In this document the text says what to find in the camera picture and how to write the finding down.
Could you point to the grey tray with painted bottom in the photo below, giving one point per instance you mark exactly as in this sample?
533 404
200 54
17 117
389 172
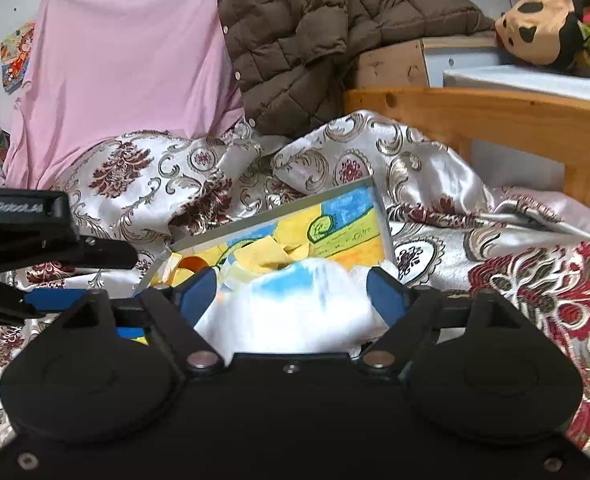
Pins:
355 235

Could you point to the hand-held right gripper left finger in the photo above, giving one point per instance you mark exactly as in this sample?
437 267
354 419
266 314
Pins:
197 295

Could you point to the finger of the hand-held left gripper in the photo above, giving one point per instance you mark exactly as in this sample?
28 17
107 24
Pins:
107 254
55 300

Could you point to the white board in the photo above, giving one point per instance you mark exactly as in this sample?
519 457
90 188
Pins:
525 82

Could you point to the white gauze towel blue print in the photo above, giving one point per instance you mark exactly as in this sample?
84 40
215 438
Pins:
285 310

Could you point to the wooden crate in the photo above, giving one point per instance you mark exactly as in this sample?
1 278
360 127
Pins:
390 65

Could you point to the tan panda plush toy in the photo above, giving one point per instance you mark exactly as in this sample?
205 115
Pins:
535 25

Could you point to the cartoon wall poster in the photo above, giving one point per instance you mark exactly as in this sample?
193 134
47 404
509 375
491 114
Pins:
17 57

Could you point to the floral satin blanket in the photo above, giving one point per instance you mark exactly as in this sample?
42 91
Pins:
475 240

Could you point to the pink hanging cloth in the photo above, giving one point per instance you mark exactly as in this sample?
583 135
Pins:
125 70

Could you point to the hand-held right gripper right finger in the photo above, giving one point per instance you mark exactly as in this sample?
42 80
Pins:
385 297

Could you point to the brown quilted jacket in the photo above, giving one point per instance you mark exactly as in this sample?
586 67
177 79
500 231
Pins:
295 35

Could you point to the wooden bed frame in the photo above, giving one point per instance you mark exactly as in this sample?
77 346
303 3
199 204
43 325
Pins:
500 120

